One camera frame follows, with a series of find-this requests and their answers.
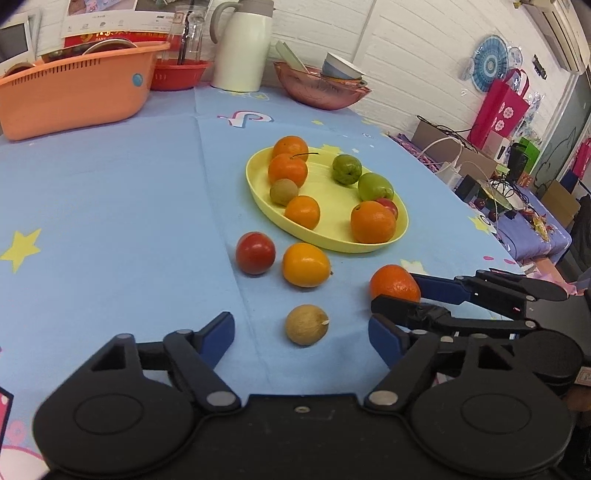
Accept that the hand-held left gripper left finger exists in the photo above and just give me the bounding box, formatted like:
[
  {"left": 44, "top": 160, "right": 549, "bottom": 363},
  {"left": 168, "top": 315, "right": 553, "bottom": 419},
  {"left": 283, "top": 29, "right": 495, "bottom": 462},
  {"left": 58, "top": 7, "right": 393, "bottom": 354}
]
[{"left": 90, "top": 311, "right": 242, "bottom": 414}]

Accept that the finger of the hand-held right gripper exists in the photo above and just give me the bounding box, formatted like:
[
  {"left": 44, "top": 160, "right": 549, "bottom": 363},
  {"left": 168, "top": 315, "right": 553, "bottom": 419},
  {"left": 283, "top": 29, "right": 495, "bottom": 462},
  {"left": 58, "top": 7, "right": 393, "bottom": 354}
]
[
  {"left": 370, "top": 294, "right": 542, "bottom": 341},
  {"left": 410, "top": 270, "right": 570, "bottom": 320}
]

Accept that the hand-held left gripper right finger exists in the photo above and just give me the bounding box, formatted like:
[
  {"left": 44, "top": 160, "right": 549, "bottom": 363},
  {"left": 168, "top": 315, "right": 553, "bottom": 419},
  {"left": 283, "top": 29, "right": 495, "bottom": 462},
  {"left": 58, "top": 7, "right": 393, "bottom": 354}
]
[{"left": 364, "top": 315, "right": 518, "bottom": 409}]

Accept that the tan round longan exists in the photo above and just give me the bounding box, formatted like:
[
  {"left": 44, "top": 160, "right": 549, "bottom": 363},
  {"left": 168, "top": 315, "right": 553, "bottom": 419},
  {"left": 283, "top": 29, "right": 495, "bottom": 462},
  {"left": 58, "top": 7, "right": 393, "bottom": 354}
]
[{"left": 285, "top": 305, "right": 330, "bottom": 346}]

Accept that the red tomato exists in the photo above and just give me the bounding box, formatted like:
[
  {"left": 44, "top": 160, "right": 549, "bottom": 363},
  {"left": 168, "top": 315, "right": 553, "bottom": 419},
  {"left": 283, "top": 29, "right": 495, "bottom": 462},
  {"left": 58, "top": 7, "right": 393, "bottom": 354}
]
[{"left": 235, "top": 232, "right": 276, "bottom": 276}]

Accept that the large orange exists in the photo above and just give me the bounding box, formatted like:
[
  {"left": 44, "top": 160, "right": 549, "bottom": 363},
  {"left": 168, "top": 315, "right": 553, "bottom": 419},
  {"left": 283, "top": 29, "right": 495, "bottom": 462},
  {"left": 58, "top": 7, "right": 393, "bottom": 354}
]
[{"left": 350, "top": 200, "right": 397, "bottom": 244}]

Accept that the yellow-orange persimmon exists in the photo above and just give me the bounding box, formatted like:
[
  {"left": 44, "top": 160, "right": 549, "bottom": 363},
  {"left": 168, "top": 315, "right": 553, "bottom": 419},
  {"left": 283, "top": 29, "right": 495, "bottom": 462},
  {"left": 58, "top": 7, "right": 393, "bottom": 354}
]
[{"left": 282, "top": 243, "right": 333, "bottom": 288}]

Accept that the yellow plastic plate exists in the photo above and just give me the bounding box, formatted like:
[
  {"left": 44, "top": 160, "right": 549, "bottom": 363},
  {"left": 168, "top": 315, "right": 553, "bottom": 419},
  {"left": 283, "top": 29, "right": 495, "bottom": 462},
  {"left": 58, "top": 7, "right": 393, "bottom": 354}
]
[{"left": 245, "top": 146, "right": 410, "bottom": 253}]

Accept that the small orange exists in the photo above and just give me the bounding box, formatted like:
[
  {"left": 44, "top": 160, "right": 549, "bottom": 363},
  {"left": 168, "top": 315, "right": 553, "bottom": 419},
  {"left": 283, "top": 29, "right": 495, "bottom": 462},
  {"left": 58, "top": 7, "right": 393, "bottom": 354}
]
[{"left": 284, "top": 195, "right": 321, "bottom": 230}]

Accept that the brown kiwi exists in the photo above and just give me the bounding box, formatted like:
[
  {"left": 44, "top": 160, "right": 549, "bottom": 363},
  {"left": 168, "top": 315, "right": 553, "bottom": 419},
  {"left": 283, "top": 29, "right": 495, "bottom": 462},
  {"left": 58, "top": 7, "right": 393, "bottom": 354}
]
[{"left": 270, "top": 179, "right": 298, "bottom": 206}]

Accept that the black adapter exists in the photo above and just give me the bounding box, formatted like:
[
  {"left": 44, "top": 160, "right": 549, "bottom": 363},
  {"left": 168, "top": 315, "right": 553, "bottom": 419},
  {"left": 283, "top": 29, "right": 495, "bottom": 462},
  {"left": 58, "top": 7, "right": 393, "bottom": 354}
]
[{"left": 455, "top": 174, "right": 483, "bottom": 201}]

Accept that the pale blue side cloth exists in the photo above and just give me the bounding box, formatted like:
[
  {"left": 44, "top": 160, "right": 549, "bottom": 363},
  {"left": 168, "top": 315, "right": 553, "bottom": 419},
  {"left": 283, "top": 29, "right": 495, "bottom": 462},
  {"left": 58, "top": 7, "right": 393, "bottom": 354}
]
[{"left": 496, "top": 185, "right": 573, "bottom": 265}]

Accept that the white charger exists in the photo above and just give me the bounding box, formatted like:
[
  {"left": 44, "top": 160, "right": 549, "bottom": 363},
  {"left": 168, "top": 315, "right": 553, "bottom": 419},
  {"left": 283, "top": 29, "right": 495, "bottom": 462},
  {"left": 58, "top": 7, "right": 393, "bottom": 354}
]
[{"left": 436, "top": 159, "right": 462, "bottom": 185}]

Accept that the small cardboard box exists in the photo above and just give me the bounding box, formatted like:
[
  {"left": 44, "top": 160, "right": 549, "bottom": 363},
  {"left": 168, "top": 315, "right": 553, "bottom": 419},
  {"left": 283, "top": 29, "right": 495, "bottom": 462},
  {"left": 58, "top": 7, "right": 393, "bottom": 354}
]
[{"left": 540, "top": 179, "right": 580, "bottom": 229}]

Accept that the black speaker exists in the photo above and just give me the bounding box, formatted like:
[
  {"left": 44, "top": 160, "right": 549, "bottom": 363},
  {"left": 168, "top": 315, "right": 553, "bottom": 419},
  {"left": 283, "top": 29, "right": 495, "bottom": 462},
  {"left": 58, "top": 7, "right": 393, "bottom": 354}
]
[{"left": 505, "top": 142, "right": 529, "bottom": 185}]

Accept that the light blue printed tablecloth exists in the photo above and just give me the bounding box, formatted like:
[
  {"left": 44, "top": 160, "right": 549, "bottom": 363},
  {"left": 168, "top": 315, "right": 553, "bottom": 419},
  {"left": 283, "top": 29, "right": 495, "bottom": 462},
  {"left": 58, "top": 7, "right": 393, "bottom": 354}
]
[{"left": 0, "top": 83, "right": 546, "bottom": 467}]

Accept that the green bag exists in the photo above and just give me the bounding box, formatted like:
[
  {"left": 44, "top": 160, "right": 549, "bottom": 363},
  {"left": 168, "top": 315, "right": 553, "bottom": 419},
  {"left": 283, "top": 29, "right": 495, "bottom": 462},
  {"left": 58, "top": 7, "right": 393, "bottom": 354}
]
[{"left": 517, "top": 136, "right": 544, "bottom": 160}]

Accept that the pink gift bag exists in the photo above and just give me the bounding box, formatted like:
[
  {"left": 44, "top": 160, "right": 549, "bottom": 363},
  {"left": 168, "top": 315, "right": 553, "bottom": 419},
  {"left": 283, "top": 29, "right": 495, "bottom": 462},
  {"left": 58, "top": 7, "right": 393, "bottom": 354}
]
[{"left": 467, "top": 69, "right": 531, "bottom": 148}]

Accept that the red bag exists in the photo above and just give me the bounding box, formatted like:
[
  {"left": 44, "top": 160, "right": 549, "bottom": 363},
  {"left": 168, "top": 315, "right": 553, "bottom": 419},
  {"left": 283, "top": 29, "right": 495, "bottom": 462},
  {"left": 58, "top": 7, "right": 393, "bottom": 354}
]
[{"left": 573, "top": 137, "right": 591, "bottom": 178}]

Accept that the red rimmed bowl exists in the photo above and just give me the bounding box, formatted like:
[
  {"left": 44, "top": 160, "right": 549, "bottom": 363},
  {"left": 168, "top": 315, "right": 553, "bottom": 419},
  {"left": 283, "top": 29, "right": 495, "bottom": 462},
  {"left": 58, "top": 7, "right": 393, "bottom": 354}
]
[{"left": 318, "top": 76, "right": 370, "bottom": 91}]

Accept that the copper coloured bowl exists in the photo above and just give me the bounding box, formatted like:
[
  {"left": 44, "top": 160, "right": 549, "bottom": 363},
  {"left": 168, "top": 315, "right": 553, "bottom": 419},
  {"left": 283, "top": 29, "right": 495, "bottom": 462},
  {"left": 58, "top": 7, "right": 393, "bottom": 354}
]
[{"left": 273, "top": 61, "right": 372, "bottom": 112}]

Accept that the blue paper fan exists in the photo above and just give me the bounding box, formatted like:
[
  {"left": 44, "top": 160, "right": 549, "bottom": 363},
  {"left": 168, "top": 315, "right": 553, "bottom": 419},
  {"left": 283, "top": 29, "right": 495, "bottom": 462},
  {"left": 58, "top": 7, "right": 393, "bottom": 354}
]
[{"left": 471, "top": 34, "right": 511, "bottom": 93}]

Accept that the white and blue bowl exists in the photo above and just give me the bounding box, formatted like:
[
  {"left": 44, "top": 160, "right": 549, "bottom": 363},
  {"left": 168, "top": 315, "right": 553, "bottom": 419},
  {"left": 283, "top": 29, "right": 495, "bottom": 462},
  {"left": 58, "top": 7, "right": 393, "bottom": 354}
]
[{"left": 321, "top": 52, "right": 365, "bottom": 80}]

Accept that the red plastic basket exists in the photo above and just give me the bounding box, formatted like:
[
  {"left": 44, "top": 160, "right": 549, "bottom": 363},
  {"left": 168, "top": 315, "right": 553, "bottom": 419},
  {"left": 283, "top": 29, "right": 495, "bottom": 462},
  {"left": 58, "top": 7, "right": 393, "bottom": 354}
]
[{"left": 150, "top": 59, "right": 212, "bottom": 92}]

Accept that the white and green bowl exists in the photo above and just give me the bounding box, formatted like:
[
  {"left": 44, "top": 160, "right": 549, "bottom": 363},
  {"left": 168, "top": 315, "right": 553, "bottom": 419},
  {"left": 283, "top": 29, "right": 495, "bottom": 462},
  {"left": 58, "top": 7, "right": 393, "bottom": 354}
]
[{"left": 276, "top": 41, "right": 310, "bottom": 75}]

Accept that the orange plastic basket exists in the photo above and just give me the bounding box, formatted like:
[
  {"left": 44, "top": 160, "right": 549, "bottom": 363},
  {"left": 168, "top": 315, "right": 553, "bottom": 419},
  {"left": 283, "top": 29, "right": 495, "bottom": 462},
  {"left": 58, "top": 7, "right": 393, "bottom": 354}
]
[{"left": 0, "top": 41, "right": 171, "bottom": 141}]

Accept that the white thermos jug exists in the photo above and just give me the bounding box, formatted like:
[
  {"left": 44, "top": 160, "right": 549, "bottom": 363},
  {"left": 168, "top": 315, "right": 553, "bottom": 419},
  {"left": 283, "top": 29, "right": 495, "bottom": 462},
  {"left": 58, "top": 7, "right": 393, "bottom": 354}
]
[{"left": 210, "top": 0, "right": 274, "bottom": 93}]

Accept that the white air conditioner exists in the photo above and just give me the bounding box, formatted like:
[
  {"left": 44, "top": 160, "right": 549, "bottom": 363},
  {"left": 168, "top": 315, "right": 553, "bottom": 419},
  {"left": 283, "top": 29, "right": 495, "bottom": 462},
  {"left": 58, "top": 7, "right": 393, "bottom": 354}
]
[{"left": 522, "top": 0, "right": 587, "bottom": 75}]

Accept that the steel plate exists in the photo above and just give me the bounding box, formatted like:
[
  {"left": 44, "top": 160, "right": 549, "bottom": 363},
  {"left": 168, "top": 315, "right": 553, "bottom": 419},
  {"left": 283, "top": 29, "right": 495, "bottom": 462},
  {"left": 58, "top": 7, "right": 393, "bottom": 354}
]
[{"left": 78, "top": 38, "right": 138, "bottom": 56}]

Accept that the white appliance with screen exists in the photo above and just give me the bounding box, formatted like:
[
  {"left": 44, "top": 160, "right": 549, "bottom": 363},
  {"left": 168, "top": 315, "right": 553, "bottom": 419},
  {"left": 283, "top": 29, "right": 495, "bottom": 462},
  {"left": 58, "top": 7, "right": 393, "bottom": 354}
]
[{"left": 0, "top": 11, "right": 42, "bottom": 77}]

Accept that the white cable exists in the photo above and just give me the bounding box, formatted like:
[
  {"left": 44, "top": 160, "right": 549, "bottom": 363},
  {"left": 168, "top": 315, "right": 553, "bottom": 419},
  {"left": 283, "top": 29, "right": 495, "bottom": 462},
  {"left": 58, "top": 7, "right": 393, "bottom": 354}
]
[{"left": 418, "top": 137, "right": 462, "bottom": 162}]

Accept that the wall poster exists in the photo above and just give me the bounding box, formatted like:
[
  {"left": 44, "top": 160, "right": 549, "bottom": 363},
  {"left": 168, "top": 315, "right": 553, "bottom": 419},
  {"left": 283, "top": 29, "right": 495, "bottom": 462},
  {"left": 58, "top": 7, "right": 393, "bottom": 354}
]
[{"left": 60, "top": 0, "right": 185, "bottom": 49}]

